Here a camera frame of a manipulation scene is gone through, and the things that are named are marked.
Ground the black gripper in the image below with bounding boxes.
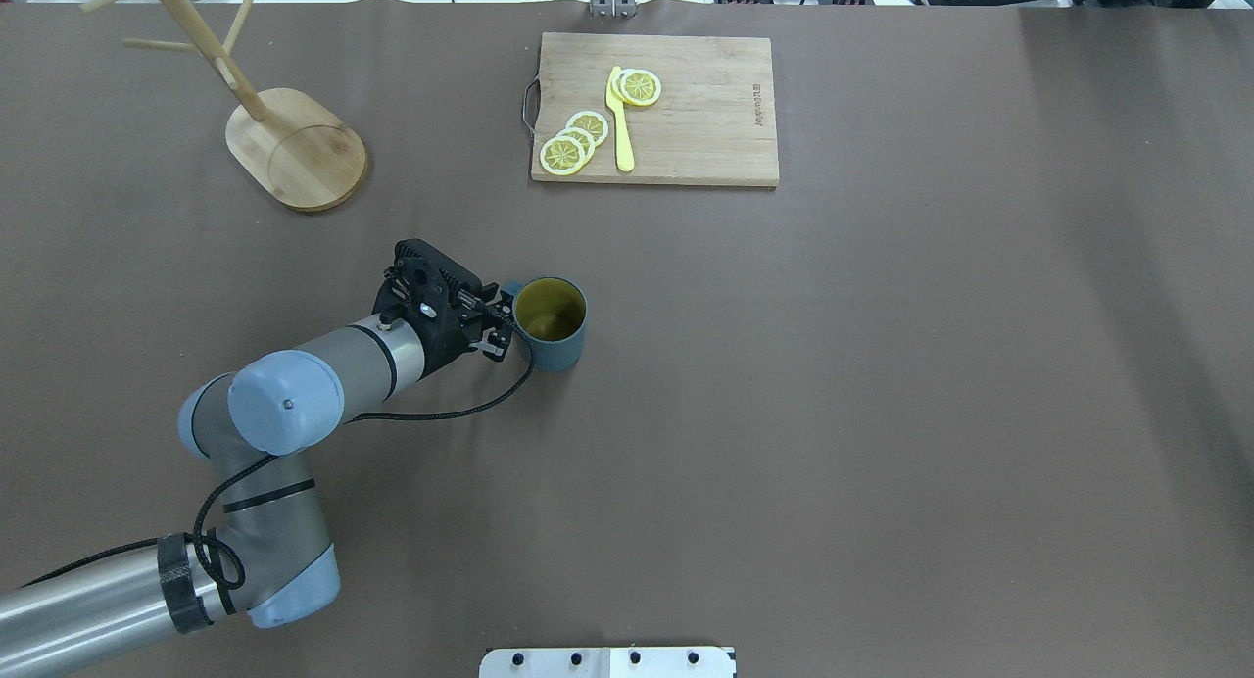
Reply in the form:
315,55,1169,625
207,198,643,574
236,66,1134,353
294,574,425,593
380,282,513,375

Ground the blue mug yellow inside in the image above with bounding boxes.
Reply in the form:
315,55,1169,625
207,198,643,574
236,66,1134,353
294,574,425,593
502,276,589,371

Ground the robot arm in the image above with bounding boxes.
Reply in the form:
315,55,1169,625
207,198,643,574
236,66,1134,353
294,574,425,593
3,266,513,677

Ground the wooden cup rack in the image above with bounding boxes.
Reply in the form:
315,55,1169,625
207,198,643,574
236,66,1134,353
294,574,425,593
80,0,370,214

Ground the yellow plastic knife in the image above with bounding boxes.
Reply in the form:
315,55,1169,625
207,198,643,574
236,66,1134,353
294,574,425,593
604,66,636,173

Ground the lemon slice by knife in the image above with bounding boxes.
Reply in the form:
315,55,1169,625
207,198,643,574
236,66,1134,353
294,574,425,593
609,68,662,107

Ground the wooden cutting board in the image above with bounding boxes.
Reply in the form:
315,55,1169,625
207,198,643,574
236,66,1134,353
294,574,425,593
530,33,780,188

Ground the white pillar base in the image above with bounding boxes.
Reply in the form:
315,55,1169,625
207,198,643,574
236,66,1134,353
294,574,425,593
478,645,739,677

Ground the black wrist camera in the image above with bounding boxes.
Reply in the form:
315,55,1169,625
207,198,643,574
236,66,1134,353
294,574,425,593
372,239,482,320

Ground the lemon slice near handle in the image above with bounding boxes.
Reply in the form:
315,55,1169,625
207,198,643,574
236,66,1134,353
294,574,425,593
538,134,589,175

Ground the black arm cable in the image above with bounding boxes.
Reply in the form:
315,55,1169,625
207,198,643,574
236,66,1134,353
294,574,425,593
20,306,535,592

